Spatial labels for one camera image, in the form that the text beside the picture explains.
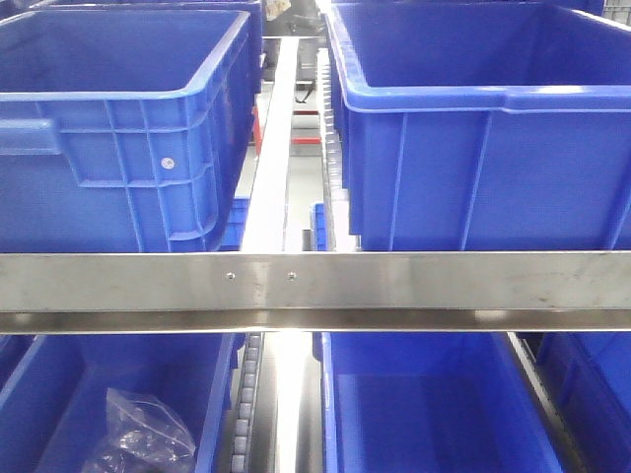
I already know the upper steel crossbar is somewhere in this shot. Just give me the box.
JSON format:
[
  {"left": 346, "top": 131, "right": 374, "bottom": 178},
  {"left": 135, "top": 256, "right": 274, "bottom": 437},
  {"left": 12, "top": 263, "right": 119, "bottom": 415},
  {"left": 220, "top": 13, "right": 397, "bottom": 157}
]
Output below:
[{"left": 1, "top": 251, "right": 630, "bottom": 334}]

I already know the middle blue plastic bin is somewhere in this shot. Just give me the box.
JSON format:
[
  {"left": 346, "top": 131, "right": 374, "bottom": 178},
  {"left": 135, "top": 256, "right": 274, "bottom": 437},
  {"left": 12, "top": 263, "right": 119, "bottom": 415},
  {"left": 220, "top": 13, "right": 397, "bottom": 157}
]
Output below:
[{"left": 313, "top": 332, "right": 562, "bottom": 472}]

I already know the blue plastic bin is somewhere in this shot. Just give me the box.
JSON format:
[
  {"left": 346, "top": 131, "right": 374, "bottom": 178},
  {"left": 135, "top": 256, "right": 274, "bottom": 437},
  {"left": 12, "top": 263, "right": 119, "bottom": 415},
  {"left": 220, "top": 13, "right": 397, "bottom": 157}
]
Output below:
[
  {"left": 313, "top": 332, "right": 562, "bottom": 472},
  {"left": 536, "top": 332, "right": 630, "bottom": 472},
  {"left": 1, "top": 333, "right": 244, "bottom": 472}
]

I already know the upper right blue bin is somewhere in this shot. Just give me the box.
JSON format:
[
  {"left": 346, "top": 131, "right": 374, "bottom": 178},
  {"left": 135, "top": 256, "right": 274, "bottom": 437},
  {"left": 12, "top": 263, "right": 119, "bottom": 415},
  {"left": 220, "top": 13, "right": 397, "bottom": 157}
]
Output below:
[{"left": 326, "top": 1, "right": 630, "bottom": 251}]

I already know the upper left blue bin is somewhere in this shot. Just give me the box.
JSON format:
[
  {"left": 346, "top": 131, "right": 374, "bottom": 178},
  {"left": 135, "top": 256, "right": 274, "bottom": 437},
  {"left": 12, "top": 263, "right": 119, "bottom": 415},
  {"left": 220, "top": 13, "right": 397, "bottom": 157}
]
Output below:
[{"left": 1, "top": 8, "right": 254, "bottom": 252}]

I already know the clear plastic bag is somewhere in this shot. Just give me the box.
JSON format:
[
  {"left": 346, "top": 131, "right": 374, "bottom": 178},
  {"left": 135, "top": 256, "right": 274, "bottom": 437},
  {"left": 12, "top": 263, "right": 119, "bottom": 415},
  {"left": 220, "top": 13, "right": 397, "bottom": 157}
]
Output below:
[{"left": 82, "top": 388, "right": 196, "bottom": 472}]

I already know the left blue plastic bin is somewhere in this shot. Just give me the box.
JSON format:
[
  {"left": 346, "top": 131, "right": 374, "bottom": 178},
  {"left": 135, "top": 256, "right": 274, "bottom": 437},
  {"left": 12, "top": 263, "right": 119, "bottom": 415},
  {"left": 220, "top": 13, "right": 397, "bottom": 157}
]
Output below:
[{"left": 1, "top": 333, "right": 244, "bottom": 472}]

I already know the right blue plastic bin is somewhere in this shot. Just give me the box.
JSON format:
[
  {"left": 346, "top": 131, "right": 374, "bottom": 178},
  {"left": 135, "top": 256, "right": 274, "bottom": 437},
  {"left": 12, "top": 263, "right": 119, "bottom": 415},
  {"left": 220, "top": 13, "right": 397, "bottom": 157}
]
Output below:
[{"left": 536, "top": 332, "right": 630, "bottom": 472}]

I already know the white centre divider rail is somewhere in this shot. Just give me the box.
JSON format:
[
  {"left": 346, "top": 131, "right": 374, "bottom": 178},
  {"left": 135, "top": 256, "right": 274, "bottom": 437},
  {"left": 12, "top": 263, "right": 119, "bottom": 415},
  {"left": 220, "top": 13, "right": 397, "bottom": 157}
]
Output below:
[{"left": 242, "top": 36, "right": 300, "bottom": 254}]

